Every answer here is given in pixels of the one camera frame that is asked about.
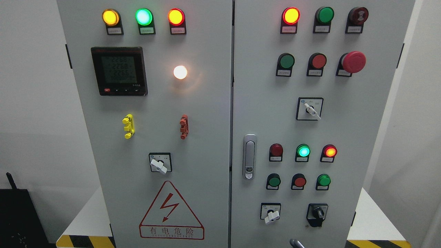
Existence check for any grey left cabinet door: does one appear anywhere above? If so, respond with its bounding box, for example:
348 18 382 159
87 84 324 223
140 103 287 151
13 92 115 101
57 0 233 248

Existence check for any red indicator lower right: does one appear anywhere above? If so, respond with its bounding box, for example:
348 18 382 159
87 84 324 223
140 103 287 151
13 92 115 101
320 144 337 163

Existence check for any orange-red indicator light left door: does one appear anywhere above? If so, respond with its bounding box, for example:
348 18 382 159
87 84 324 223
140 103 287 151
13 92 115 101
167 8 186 35

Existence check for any white glowing indicator light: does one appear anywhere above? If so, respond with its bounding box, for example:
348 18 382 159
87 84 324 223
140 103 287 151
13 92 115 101
173 65 188 80

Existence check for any green push button upper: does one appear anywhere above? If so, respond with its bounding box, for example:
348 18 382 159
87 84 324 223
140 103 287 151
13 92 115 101
276 52 295 77

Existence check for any grey cabinet door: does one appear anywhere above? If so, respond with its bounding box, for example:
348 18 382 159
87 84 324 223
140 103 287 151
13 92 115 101
230 0 415 248
57 0 233 248

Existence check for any white lower selector switch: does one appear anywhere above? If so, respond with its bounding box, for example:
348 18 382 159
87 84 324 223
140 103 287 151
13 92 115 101
260 203 281 225

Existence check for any red test terminal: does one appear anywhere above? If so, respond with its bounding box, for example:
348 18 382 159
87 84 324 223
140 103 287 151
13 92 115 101
180 114 189 140

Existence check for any silver door lock handle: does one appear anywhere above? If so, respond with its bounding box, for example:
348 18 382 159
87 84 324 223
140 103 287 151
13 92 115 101
243 134 258 179

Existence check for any green indicator top right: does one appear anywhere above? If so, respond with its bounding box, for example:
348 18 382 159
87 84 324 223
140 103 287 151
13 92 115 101
313 6 335 33

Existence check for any upper right selector switch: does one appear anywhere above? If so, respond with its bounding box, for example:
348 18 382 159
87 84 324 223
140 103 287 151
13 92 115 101
296 97 324 121

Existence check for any yellow test terminal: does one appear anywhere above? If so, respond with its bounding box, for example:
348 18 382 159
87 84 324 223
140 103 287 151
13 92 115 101
122 114 135 139

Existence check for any red lit indicator top right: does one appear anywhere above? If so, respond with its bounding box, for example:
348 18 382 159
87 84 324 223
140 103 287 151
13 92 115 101
280 7 300 34

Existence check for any black box with antenna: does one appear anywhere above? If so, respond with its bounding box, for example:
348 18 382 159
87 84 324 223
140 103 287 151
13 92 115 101
0 173 50 248

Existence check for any dark red buzzer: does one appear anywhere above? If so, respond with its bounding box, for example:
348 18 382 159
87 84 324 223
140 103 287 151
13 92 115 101
345 7 369 33

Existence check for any left door selector switch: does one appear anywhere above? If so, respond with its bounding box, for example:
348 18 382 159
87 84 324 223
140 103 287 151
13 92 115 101
148 152 172 175

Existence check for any white platform with hazard stripes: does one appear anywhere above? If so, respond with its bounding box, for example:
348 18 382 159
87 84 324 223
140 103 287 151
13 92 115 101
56 188 411 248

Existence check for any lit green indicator light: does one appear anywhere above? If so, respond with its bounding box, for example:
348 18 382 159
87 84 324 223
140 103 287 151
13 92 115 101
135 8 156 35

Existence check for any red mushroom emergency stop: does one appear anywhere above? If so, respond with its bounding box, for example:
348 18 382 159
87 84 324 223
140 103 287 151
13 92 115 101
336 51 366 77

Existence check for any green start push button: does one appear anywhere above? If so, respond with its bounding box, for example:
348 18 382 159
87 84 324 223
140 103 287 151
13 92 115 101
266 173 281 190

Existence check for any green indicator lower middle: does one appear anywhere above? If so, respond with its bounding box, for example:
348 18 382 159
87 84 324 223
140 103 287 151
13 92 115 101
295 144 310 162

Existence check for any yellow indicator light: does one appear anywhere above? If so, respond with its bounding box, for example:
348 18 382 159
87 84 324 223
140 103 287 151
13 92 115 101
101 9 124 35

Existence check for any black digital power meter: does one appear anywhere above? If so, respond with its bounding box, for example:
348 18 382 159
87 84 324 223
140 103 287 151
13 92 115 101
90 46 148 96

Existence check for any red indicator lower left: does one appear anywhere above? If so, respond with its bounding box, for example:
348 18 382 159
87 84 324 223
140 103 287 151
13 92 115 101
269 143 283 162

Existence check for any green push button lower right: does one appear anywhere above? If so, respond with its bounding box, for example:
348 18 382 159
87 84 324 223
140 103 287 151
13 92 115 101
315 174 331 190

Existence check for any grey right cabinet door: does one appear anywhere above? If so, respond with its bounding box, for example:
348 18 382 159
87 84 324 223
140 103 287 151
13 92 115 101
230 0 415 248

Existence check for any red stop push button lower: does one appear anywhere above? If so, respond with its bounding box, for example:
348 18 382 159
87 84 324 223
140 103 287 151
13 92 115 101
291 173 307 190

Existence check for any red triangle warning sticker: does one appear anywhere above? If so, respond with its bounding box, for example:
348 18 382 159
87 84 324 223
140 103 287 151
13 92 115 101
139 180 205 240

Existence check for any red push button upper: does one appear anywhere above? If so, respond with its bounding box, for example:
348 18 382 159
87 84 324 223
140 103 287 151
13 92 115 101
307 52 327 77

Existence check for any black knob selector switch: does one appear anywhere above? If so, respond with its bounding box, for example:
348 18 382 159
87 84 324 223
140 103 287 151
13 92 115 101
307 204 329 227

